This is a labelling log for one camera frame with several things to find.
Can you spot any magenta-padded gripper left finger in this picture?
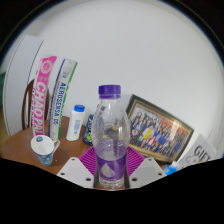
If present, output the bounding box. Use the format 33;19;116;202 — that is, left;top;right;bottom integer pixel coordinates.
56;146;100;189

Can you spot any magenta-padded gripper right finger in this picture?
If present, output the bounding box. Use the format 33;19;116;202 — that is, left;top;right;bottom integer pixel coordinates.
124;146;167;190

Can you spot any clear purple-capped water bottle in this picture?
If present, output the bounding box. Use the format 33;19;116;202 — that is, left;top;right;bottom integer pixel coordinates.
91;84;132;190

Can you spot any blue patterned mug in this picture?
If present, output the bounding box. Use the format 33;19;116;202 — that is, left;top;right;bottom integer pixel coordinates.
30;134;61;167

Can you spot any dark blue pump bottle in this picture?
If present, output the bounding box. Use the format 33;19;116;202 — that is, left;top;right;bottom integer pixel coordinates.
82;114;96;146

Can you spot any framed group photo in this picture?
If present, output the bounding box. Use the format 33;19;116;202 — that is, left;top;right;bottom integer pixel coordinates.
124;94;195;164

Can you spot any white blue-capped bottle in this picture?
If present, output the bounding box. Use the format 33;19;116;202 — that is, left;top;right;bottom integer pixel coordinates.
65;104;86;142

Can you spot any white paper gift bag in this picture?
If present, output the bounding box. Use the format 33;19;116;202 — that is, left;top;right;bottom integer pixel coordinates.
178;133;218;168

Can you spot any brown wooden chair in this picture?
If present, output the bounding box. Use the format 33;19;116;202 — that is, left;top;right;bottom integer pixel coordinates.
21;79;51;131

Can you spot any white door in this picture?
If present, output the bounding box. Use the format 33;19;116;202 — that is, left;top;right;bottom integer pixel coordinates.
1;33;45;138

